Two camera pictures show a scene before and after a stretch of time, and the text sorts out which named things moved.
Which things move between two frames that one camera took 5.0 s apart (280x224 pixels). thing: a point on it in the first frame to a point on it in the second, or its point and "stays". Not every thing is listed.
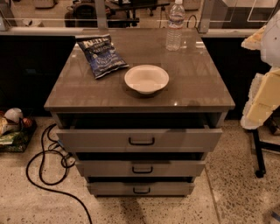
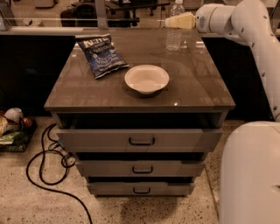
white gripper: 271,44 to 201,21
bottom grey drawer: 141,189 stays
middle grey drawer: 142,168 stays
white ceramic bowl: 147,79 stays
